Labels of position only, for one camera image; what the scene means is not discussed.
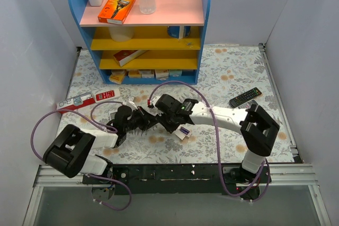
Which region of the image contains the white slim remote control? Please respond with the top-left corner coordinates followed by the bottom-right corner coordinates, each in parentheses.
top-left (173, 125), bottom-right (191, 140)

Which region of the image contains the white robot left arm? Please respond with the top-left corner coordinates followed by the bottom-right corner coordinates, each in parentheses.
top-left (43, 106), bottom-right (158, 184)

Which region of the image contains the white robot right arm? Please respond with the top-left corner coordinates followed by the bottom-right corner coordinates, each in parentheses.
top-left (151, 94), bottom-right (280, 182)

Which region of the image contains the white remote on table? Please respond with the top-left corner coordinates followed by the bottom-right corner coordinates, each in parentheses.
top-left (109, 112), bottom-right (116, 120)

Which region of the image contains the red white calculator remote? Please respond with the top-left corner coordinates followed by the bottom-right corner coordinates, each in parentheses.
top-left (94, 89), bottom-right (121, 103)

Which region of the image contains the grey ac remote control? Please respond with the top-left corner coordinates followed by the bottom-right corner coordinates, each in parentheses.
top-left (237, 100), bottom-right (258, 109)

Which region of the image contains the black tv remote control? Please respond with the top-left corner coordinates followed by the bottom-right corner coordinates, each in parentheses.
top-left (229, 87), bottom-right (262, 108)

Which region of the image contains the red white box on shelf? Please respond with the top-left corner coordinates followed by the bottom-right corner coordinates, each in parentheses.
top-left (113, 50), bottom-right (147, 67)

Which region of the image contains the red white toothpaste box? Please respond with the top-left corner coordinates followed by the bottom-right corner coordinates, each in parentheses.
top-left (56, 92), bottom-right (95, 114)

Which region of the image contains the blue wooden shelf unit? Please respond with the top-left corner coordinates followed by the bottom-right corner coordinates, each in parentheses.
top-left (68, 0), bottom-right (211, 84)

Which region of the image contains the white cup on shelf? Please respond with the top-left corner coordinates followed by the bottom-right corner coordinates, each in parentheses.
top-left (109, 26), bottom-right (135, 42)

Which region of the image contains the blue white can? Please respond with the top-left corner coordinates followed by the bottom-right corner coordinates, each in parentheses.
top-left (167, 26), bottom-right (191, 39)

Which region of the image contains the orange razor box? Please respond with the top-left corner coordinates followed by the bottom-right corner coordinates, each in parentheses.
top-left (97, 0), bottom-right (136, 25)

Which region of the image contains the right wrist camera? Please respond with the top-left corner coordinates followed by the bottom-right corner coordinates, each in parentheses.
top-left (147, 96), bottom-right (160, 109)

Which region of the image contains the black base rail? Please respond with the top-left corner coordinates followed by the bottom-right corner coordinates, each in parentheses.
top-left (82, 162), bottom-right (271, 196)

